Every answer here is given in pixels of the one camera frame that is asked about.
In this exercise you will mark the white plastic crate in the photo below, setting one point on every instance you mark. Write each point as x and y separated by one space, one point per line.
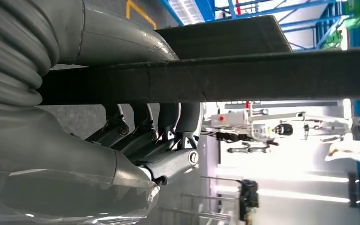
184 9

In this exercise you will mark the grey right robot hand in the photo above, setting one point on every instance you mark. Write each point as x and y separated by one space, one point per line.
59 155

